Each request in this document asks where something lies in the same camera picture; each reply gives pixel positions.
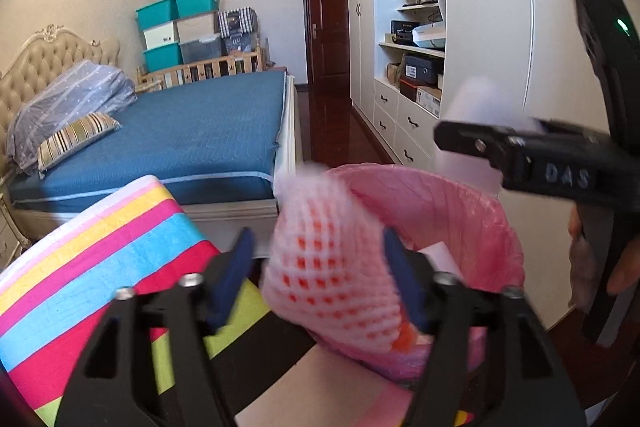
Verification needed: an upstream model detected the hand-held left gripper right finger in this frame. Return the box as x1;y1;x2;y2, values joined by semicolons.
382;227;588;427

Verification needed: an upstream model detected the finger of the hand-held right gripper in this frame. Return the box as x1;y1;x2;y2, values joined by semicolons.
434;121;516;172

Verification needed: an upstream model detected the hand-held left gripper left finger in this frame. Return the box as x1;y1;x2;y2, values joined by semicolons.
54;227;256;427

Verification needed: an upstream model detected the orange wrapper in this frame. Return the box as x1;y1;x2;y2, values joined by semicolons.
392;319;423;352

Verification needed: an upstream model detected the pink foam net sleeve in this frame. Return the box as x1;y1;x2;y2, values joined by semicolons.
262;167;418;353

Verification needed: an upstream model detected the pink-lined waste bin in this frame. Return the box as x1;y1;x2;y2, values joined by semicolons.
300;162;526;383

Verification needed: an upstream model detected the person's right hand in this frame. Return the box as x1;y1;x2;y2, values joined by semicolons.
568;206;640;313

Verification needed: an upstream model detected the brown cardboard box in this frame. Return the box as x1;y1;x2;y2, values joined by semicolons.
399;77;443;118

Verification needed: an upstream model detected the white wardrobe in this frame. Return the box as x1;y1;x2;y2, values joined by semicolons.
325;0;640;333

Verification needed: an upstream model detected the bed with blue mattress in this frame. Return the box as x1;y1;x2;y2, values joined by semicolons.
10;74;303;240

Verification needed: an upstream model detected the dark brown door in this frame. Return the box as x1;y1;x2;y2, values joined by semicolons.
301;0;351;85

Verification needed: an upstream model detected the striped pillow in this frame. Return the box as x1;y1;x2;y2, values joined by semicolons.
37;112;122;172

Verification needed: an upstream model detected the cream nightstand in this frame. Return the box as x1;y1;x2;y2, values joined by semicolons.
0;197;31;268

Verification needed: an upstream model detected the grey clear storage box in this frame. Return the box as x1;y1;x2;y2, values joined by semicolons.
179;34;223;64

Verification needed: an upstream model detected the teal storage box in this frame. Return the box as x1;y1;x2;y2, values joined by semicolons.
142;42;183;72
136;0;180;30
175;0;222;18

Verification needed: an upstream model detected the dark bag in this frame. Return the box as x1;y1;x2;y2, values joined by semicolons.
222;32;258;55

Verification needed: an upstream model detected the grey-blue duvet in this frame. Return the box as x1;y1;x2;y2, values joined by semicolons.
6;59;138;170

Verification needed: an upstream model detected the beige clear storage box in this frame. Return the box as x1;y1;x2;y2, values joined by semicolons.
176;12;221;42

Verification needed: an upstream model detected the white storage box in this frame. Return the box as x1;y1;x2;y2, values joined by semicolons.
144;21;180;50

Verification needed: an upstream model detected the checkered bag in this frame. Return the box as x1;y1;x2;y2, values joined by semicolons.
216;7;258;36

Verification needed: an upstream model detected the beige tufted headboard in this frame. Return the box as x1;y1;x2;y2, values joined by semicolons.
0;24;121;168

